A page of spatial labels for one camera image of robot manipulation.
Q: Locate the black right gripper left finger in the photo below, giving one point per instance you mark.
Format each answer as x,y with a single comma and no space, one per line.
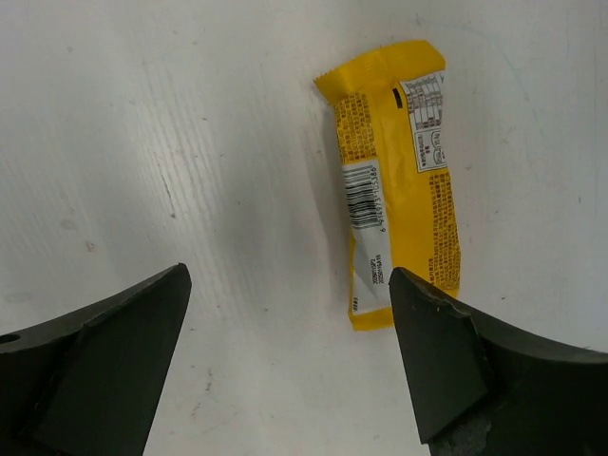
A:
89,382

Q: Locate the yellow wrapped snack bar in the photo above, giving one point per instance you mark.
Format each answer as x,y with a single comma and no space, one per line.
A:
388,108

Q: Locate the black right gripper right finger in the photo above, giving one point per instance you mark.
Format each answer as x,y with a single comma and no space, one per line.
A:
480,386

